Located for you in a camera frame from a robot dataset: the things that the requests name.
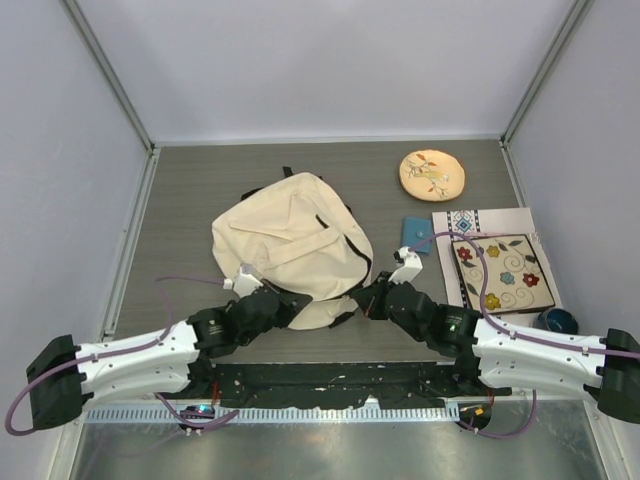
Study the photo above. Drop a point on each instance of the patterned white placemat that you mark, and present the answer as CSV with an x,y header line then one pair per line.
x,y
486,223

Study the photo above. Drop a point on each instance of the cream canvas backpack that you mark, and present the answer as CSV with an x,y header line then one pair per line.
x,y
300,236

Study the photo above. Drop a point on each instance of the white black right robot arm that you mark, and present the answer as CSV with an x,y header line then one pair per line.
x,y
501,355

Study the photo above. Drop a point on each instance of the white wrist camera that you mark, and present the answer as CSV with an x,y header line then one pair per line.
x,y
245,282
408,266

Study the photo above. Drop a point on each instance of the black mounting base plate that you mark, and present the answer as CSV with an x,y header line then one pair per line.
x,y
395,385

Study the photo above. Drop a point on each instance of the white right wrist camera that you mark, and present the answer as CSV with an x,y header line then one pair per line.
x,y
408,266

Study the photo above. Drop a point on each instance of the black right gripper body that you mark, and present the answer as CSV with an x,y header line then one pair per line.
x,y
377,308

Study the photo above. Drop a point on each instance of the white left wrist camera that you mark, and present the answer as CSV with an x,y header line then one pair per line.
x,y
245,282

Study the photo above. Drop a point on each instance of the round bird pattern plate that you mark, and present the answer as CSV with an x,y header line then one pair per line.
x,y
432,175

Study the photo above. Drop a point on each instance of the blue ceramic mug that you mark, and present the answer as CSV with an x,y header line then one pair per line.
x,y
559,320

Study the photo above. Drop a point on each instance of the white slotted cable duct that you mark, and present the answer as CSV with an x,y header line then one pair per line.
x,y
370,412

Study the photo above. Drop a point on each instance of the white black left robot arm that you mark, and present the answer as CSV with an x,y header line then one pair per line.
x,y
66,378

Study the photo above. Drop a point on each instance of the square flower pattern plate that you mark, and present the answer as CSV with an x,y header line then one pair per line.
x,y
511,270

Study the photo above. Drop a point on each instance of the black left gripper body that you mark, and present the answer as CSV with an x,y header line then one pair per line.
x,y
281,317

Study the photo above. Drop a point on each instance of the small blue wallet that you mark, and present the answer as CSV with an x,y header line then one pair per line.
x,y
414,233

